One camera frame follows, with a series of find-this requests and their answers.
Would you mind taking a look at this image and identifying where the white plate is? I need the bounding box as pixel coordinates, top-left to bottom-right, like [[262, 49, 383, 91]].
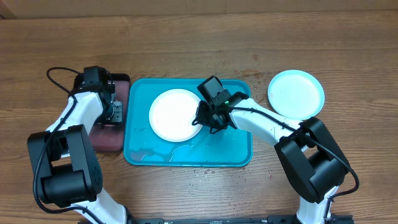
[[149, 89, 202, 142]]

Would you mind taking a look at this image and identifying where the light blue plate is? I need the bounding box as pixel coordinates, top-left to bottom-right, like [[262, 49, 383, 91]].
[[267, 70, 325, 120]]

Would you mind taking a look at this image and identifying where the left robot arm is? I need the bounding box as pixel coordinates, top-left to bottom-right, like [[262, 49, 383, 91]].
[[27, 66, 136, 223]]

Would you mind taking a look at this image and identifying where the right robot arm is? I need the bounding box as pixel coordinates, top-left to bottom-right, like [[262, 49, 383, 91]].
[[193, 76, 354, 223]]

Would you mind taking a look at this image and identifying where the black water tray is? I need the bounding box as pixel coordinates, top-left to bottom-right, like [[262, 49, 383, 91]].
[[70, 68, 130, 152]]

